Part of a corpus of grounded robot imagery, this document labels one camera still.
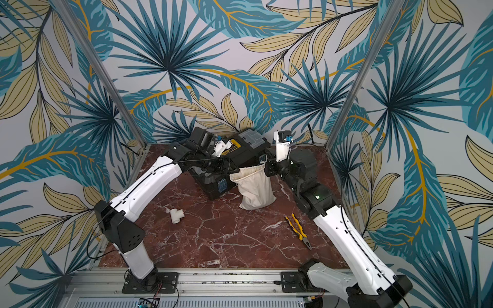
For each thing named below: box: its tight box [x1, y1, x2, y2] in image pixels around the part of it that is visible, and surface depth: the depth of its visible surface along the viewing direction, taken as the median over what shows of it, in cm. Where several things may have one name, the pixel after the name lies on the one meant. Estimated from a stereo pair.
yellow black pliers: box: [284, 213, 312, 251], surface depth 87 cm
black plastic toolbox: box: [187, 128, 271, 201], surface depth 91 cm
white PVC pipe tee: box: [169, 207, 185, 224], surface depth 91 cm
